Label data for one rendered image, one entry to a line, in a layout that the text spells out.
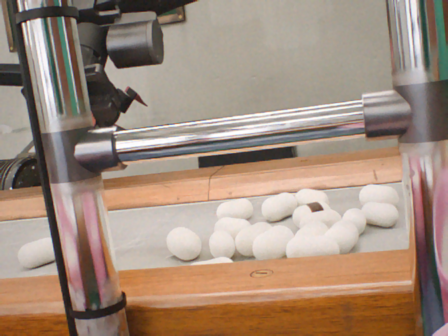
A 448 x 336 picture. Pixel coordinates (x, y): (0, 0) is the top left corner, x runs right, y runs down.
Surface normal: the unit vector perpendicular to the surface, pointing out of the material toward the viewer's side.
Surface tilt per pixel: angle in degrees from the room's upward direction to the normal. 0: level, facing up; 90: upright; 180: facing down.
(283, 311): 90
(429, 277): 90
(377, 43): 90
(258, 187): 45
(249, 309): 90
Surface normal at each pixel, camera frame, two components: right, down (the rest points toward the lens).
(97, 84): -0.05, 0.75
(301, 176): -0.24, -0.58
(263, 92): -0.26, 0.20
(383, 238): -0.14, -0.98
